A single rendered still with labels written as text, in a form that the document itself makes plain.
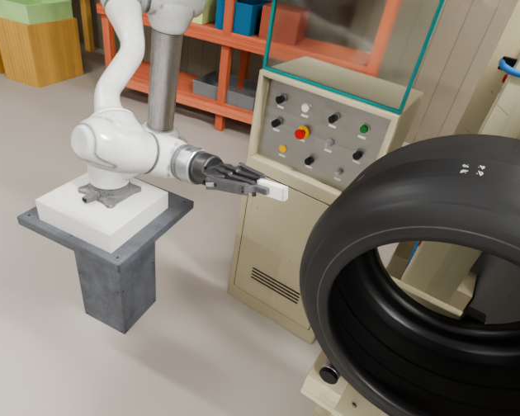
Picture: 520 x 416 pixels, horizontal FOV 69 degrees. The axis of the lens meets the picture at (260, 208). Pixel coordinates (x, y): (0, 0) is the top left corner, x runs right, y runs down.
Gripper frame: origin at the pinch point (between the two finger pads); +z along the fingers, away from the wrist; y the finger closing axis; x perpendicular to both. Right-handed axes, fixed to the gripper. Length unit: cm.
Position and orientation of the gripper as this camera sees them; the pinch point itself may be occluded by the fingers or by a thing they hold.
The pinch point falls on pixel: (271, 190)
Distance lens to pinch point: 79.2
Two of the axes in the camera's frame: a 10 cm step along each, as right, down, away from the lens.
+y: 5.9, -3.8, 7.1
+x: 0.0, 8.8, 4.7
